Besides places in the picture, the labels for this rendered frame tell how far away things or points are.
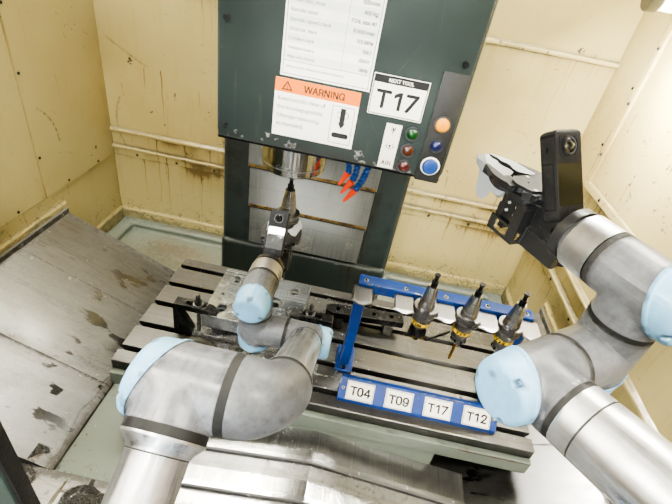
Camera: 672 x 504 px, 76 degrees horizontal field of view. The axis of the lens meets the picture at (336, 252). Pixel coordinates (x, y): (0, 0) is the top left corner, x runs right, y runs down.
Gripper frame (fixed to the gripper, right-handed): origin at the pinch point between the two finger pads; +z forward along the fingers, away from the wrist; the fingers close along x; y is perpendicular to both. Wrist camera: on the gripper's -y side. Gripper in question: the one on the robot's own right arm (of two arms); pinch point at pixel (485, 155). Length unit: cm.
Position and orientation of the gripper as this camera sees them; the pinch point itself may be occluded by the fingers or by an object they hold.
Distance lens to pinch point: 73.4
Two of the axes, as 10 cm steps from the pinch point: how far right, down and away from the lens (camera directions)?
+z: -3.7, -5.8, 7.2
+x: 9.1, -1.0, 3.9
